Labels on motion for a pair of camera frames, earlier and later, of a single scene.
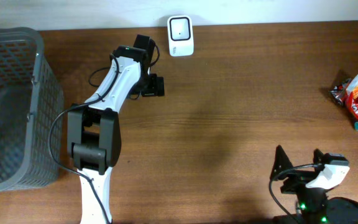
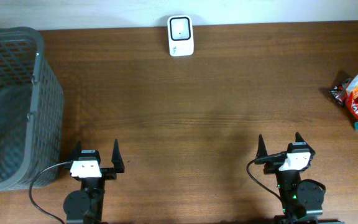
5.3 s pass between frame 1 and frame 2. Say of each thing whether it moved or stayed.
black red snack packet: stayed
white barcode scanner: stayed
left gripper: moved
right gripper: moved
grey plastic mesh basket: stayed
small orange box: stayed
